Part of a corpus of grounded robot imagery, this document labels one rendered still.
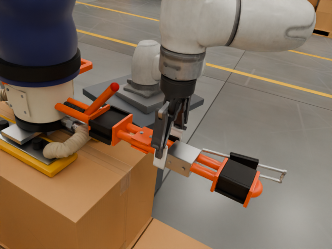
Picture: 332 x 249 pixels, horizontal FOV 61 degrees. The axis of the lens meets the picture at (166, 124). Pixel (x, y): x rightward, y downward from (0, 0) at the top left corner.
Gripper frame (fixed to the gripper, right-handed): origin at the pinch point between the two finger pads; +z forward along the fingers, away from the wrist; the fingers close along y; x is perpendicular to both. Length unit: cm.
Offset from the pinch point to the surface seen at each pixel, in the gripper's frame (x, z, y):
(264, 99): -4, 108, -283
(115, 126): -13.3, -3.4, 3.9
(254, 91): -20, 108, -296
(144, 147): -4.7, -0.6, 3.5
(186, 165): 6.7, -0.9, 3.5
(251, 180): 20.9, -2.6, 1.2
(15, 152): -38.7, 10.4, 15.2
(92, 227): -10.7, 20.5, 16.4
